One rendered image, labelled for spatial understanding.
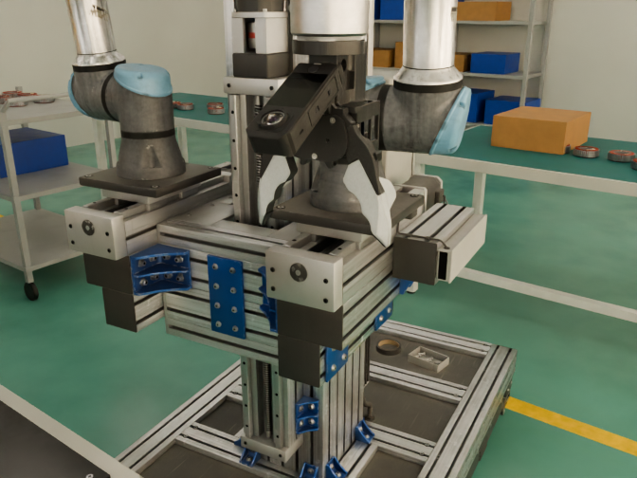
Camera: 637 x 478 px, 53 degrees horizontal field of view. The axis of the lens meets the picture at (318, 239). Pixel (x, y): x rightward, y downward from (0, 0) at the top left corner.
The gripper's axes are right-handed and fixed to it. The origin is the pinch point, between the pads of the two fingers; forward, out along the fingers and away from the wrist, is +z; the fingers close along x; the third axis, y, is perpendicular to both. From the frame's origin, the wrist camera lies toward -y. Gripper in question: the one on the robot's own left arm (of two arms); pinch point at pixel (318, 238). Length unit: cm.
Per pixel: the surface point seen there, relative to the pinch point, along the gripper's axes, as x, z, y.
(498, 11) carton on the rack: 127, -21, 607
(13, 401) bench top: 60, 40, 1
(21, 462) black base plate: 43, 38, -10
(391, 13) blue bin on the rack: 243, -19, 617
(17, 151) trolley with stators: 269, 48, 162
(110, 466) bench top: 33, 40, -3
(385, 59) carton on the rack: 250, 29, 620
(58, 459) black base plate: 39, 38, -7
